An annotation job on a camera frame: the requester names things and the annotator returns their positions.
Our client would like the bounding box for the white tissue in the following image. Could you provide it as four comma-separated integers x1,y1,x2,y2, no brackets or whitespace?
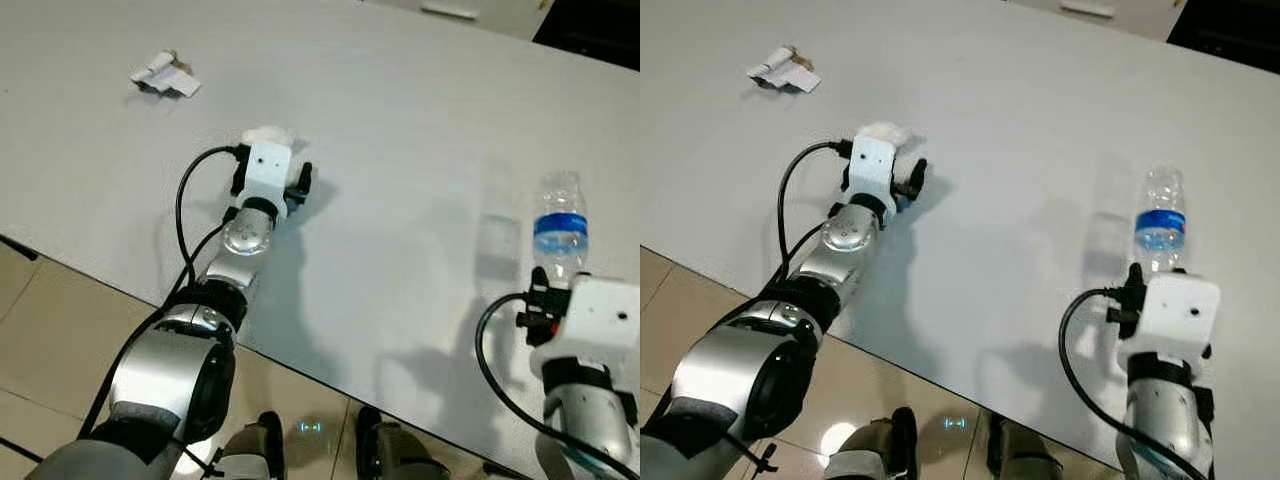
243,125,298,153
858,120,916,149

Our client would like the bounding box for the clear bottle blue label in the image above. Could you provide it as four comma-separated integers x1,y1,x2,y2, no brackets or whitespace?
1134,165,1189,276
532,170,592,293

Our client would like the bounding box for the white paper wrapper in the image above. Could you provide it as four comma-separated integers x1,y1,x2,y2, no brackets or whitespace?
745,44,824,95
129,48,203,99

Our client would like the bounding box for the black furniture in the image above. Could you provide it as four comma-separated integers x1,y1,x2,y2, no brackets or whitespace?
533,0,641,72
1165,0,1280,47

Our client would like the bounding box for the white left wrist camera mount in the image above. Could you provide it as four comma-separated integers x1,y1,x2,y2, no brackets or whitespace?
242,142,294,208
847,135,899,201

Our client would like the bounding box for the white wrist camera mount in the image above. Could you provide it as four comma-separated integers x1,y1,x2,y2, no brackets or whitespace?
528,274,641,379
847,135,899,201
242,142,294,208
1117,271,1223,369

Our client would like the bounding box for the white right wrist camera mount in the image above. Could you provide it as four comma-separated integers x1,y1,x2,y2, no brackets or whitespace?
528,274,641,379
1117,271,1223,369

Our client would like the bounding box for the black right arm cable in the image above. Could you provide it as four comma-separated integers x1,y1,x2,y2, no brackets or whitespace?
1058,287,1216,480
474,292,641,480

